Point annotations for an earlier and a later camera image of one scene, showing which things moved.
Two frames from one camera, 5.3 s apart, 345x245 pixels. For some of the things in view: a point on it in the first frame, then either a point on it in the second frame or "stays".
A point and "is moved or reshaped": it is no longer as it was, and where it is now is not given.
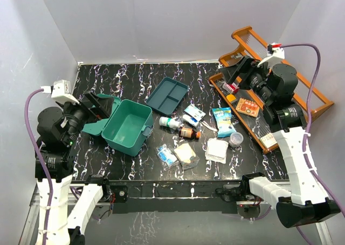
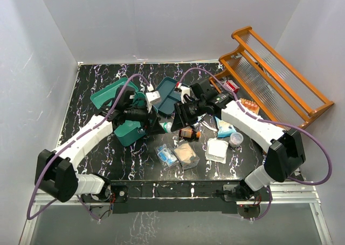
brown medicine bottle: (189, 133) stays
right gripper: (246, 66) → (181, 119)
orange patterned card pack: (247, 107) stays
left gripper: (101, 109) → (154, 126)
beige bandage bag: (187, 156) stays
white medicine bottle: (170, 122) is moved or reshaped
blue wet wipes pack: (225, 124) stays
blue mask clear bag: (166, 156) stays
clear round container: (236, 138) stays
